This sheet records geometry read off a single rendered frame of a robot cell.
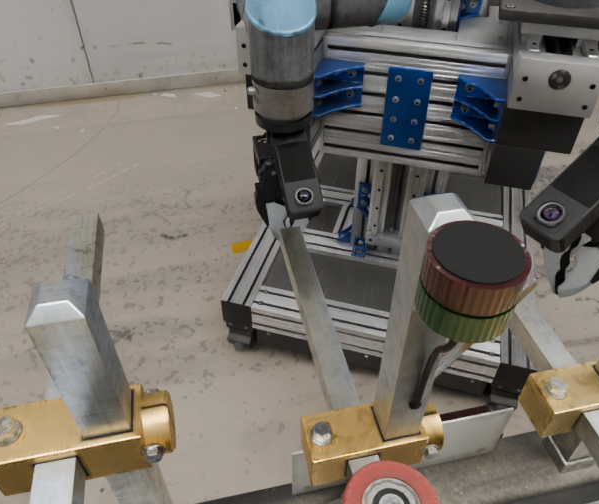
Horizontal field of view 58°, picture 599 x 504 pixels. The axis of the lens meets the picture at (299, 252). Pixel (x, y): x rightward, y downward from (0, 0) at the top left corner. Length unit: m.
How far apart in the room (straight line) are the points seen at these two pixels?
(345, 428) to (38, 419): 0.27
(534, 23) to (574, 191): 0.60
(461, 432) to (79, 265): 0.47
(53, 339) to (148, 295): 1.55
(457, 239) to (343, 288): 1.26
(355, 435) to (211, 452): 1.01
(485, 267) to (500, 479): 0.47
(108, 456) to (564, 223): 0.42
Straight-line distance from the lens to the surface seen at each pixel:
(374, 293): 1.58
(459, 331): 0.34
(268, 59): 0.63
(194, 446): 1.55
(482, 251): 0.33
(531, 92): 1.02
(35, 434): 0.48
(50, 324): 0.36
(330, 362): 0.61
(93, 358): 0.38
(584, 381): 0.66
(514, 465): 0.77
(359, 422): 0.56
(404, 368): 0.46
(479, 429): 0.70
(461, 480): 0.74
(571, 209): 0.52
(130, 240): 2.15
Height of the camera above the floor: 1.35
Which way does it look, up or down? 42 degrees down
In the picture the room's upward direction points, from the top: straight up
